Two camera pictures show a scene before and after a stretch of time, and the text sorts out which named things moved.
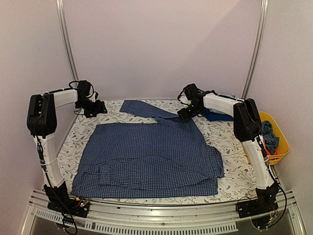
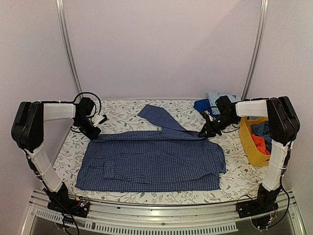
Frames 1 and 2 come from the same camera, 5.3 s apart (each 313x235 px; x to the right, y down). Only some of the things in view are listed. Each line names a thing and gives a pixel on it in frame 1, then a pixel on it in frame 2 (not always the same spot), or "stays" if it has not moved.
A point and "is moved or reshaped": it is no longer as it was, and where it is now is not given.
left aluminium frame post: (66, 38) stays
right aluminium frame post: (259, 35) stays
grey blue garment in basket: (271, 140) stays
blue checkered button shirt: (169, 158) is moved or reshaped
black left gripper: (100, 108) -> (94, 135)
